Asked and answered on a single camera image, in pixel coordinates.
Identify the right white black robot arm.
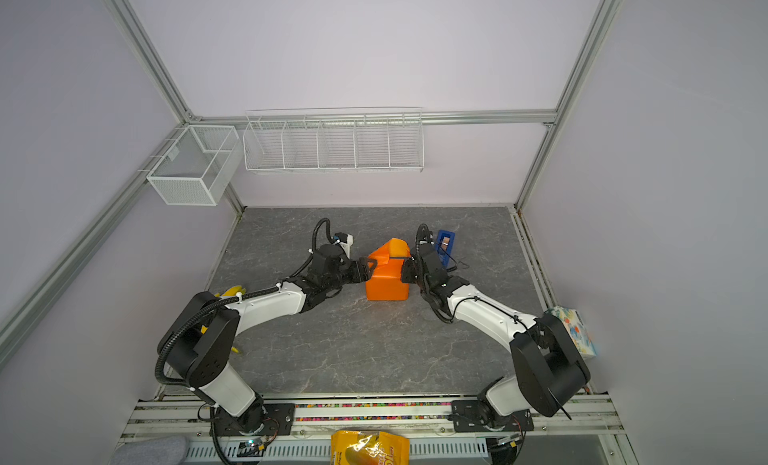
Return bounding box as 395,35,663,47
402,223,591,429

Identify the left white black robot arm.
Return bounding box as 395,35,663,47
154,218,377,431

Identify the blue tape dispenser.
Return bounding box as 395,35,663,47
435,229,455,268

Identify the yellow banana bunch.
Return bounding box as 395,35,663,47
215,284,246,355

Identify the green white tissue pack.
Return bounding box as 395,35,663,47
548,306,597,359

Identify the white mesh square basket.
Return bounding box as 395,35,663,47
148,125,244,206

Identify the yellow snack bag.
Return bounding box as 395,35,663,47
330,430,410,465

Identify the grey cloth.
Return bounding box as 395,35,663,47
110,436,189,465

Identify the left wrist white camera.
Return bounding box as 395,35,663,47
332,232,354,259

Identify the white wire long shelf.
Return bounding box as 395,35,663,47
243,107,425,172

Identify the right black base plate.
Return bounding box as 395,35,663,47
449,399,534,433

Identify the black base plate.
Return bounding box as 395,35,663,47
213,402,296,437
449,399,534,433

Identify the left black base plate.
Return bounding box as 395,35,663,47
213,402,296,437

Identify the white slotted cable duct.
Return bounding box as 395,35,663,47
222,437,492,464

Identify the aluminium rail frame base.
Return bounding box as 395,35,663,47
119,394,625,443

